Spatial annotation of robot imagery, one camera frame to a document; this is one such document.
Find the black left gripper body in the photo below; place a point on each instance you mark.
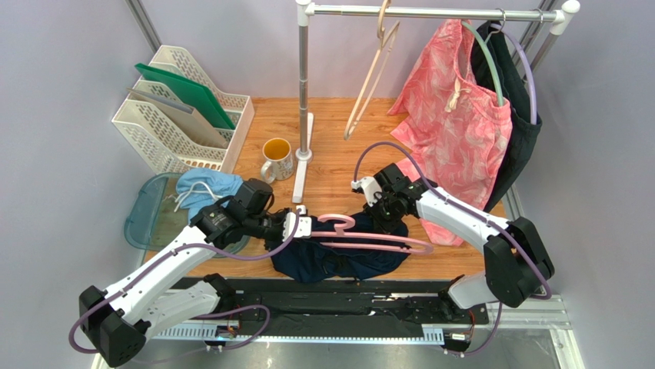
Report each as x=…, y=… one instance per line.
x=270, y=227

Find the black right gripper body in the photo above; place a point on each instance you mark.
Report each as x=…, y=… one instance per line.
x=385, y=217

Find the pink plastic hanger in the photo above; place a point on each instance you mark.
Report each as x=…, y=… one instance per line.
x=341, y=237

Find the navy blue shorts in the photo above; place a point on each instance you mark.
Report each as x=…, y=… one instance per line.
x=308, y=260

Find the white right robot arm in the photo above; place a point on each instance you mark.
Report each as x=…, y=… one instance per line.
x=516, y=262

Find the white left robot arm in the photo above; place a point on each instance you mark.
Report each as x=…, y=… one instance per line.
x=118, y=321

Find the light blue shorts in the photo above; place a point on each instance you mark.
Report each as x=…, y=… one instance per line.
x=202, y=187

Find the pink patterned shorts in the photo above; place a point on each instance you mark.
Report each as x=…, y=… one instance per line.
x=456, y=132

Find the beige plastic hanger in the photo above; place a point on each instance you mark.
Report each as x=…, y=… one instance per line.
x=386, y=40

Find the black hanging shorts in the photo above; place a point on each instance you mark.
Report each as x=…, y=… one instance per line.
x=526, y=123

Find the white mug with yellow inside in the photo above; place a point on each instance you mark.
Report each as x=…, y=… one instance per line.
x=278, y=160

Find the teal plastic tray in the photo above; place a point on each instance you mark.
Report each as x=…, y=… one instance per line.
x=152, y=223

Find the grey folder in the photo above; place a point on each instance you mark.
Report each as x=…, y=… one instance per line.
x=187, y=118

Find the white mesh file organizer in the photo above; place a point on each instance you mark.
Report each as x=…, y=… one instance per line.
x=159, y=141

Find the green folder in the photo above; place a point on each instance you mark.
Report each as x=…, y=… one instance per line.
x=191, y=93

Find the silver clothes rack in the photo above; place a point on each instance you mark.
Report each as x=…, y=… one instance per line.
x=544, y=13

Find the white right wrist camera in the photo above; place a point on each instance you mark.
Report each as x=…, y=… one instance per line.
x=369, y=188

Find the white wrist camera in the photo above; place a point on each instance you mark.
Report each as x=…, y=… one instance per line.
x=369, y=188
x=302, y=222

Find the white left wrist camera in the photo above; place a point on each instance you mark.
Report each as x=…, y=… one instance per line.
x=302, y=222

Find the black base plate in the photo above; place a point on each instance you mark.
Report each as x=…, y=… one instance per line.
x=345, y=308

